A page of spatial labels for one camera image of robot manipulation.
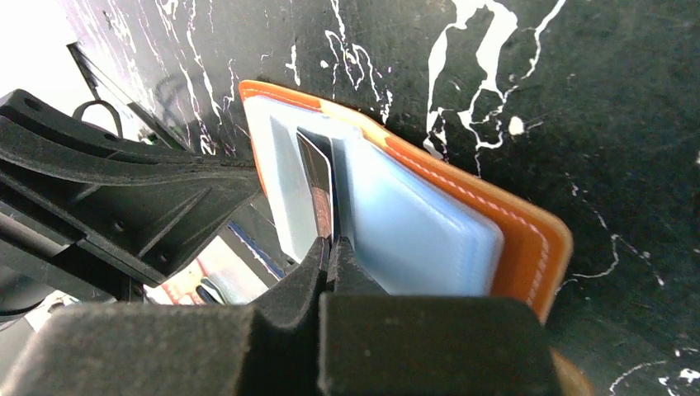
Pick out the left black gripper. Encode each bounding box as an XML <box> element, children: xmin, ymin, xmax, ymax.
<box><xmin>1</xmin><ymin>89</ymin><xmax>260</xmax><ymax>301</ymax></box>

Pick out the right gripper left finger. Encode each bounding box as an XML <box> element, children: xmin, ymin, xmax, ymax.
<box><xmin>1</xmin><ymin>238</ymin><xmax>330</xmax><ymax>395</ymax></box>

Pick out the brown leather card holder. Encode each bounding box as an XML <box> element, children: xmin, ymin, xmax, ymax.
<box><xmin>239</xmin><ymin>80</ymin><xmax>593</xmax><ymax>395</ymax></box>

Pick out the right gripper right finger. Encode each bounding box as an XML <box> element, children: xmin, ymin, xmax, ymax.
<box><xmin>319</xmin><ymin>234</ymin><xmax>565</xmax><ymax>396</ymax></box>

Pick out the black credit card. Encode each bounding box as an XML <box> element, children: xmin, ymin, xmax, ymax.
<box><xmin>296</xmin><ymin>127</ymin><xmax>335</xmax><ymax>240</ymax></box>

